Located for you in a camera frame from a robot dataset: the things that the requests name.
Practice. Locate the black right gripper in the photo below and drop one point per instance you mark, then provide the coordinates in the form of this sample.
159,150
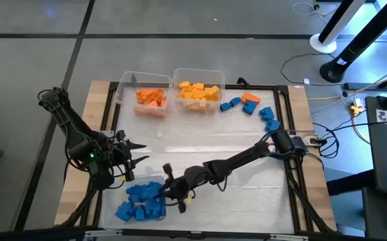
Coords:
188,182

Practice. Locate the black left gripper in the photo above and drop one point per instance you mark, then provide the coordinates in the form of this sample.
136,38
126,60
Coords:
121,157

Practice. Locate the small blue toy block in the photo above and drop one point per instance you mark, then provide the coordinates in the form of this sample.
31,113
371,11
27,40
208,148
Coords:
134,198
162,207
140,213

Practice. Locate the small orange toy block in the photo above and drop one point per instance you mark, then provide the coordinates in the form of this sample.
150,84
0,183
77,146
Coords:
140,98

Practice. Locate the orange wedge toy block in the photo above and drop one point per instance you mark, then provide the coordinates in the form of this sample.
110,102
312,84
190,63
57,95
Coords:
251,97
159,94

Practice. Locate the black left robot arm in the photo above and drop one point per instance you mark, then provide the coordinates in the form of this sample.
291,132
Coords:
79,140

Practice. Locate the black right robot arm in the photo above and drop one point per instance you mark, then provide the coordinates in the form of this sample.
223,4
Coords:
247,157

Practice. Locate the clear plastic bin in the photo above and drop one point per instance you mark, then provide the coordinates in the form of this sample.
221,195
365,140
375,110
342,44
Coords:
198,74
143,77
110,201

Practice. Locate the white paper scrap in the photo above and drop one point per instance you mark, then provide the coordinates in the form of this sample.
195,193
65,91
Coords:
307,80

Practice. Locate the yellow power plug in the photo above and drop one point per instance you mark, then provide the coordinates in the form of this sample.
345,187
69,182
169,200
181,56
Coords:
355,109

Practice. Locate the black power adapter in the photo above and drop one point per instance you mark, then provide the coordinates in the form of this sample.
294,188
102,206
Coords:
348,86

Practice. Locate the white power strip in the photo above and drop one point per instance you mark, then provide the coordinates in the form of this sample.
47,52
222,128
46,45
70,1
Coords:
358,101

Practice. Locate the white pole stand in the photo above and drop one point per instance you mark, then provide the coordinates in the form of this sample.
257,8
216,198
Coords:
324,41

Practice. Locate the silver frame bracket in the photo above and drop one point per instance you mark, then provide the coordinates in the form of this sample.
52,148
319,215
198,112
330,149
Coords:
289,237

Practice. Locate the black frame clamp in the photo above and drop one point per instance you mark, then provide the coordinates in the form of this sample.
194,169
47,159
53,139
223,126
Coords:
242,81

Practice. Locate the black metal table frame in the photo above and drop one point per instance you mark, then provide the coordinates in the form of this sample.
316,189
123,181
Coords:
264,87

